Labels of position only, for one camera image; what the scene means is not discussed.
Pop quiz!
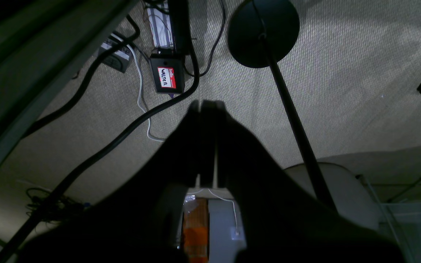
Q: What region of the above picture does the orange packet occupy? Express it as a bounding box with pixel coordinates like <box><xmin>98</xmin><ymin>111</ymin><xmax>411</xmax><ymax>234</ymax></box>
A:
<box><xmin>182</xmin><ymin>198</ymin><xmax>209</xmax><ymax>263</ymax></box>

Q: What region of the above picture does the black box with name tag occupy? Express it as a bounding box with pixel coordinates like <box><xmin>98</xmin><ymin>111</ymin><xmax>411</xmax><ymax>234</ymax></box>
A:
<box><xmin>150</xmin><ymin>54</ymin><xmax>185</xmax><ymax>94</ymax></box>

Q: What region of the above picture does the white cable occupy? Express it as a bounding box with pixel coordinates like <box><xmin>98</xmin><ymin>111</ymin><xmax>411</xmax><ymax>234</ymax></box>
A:
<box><xmin>110</xmin><ymin>33</ymin><xmax>165</xmax><ymax>142</ymax></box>

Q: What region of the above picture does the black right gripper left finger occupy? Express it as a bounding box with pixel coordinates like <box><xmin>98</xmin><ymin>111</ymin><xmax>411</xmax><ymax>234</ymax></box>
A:
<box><xmin>17</xmin><ymin>100</ymin><xmax>199</xmax><ymax>263</ymax></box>

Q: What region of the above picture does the black floor lamp stand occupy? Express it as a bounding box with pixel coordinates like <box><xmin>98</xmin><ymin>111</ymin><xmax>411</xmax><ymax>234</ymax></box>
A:
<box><xmin>227</xmin><ymin>0</ymin><xmax>337</xmax><ymax>211</ymax></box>

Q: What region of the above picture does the thick black cable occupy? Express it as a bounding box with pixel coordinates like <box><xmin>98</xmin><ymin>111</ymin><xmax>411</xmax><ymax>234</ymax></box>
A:
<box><xmin>0</xmin><ymin>15</ymin><xmax>200</xmax><ymax>263</ymax></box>

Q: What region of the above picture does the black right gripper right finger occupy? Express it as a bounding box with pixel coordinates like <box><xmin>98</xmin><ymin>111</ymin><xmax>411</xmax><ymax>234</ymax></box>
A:
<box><xmin>201</xmin><ymin>100</ymin><xmax>405</xmax><ymax>263</ymax></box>

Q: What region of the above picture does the grey power adapter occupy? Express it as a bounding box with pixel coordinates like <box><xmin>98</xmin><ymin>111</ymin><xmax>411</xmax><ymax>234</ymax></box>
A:
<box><xmin>97</xmin><ymin>33</ymin><xmax>133</xmax><ymax>73</ymax></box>

